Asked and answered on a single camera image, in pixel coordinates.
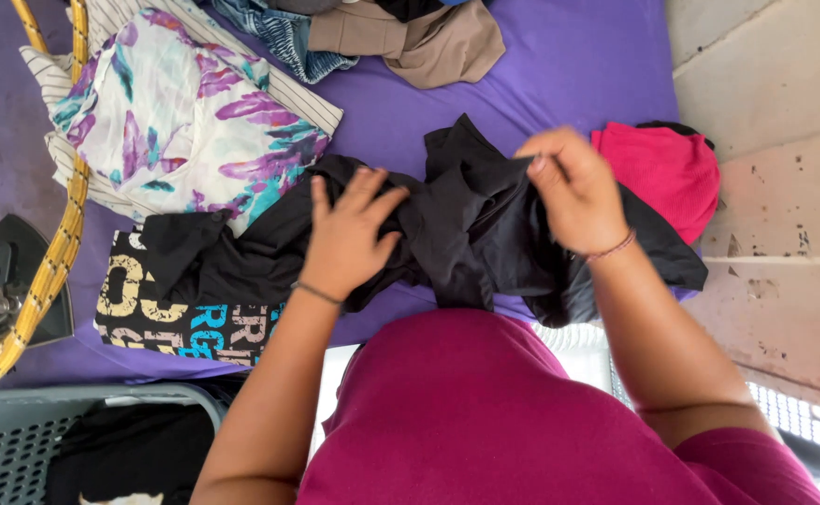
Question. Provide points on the person's right fingers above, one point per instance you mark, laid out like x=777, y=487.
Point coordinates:
x=546, y=158

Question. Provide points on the grey laundry basket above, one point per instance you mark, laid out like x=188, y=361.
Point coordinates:
x=10, y=442

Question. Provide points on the purple bed sheet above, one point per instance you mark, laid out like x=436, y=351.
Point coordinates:
x=564, y=63

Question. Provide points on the person's magenta shirt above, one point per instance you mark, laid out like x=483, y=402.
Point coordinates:
x=508, y=421

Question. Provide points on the blue patterned garment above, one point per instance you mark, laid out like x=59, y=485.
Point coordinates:
x=280, y=35

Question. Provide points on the pink knitted garment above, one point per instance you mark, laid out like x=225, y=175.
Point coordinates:
x=666, y=175

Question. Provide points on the black clothing in basket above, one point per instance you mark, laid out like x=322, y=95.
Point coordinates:
x=129, y=456

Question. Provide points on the dark wrist band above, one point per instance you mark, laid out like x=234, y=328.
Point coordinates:
x=317, y=292

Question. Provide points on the floral white purple garment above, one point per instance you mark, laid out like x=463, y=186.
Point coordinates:
x=185, y=119

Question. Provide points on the black printed folded garment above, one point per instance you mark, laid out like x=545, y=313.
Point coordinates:
x=164, y=315

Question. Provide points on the white perforated plastic basket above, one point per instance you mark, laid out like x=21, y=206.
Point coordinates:
x=796, y=421

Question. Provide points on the beige garment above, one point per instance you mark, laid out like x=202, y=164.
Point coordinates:
x=427, y=42

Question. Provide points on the black clothes iron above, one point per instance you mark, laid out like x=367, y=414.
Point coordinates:
x=10, y=280

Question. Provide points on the white striped folded garment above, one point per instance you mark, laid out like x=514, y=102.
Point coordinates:
x=297, y=95

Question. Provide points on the person's left hand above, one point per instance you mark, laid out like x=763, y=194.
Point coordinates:
x=343, y=245

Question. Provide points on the person's right hand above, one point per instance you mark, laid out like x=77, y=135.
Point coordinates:
x=582, y=203

